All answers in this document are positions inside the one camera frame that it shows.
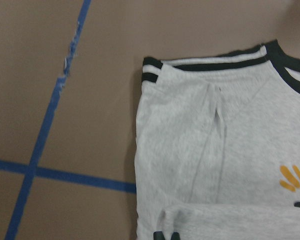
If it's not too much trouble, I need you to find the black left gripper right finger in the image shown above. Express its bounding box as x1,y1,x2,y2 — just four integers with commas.
170,232,181,240

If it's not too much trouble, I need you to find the grey cartoon print t-shirt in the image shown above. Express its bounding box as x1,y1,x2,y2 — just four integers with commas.
134,40,300,240

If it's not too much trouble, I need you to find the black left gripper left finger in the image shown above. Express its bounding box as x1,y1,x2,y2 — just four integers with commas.
153,231,165,240

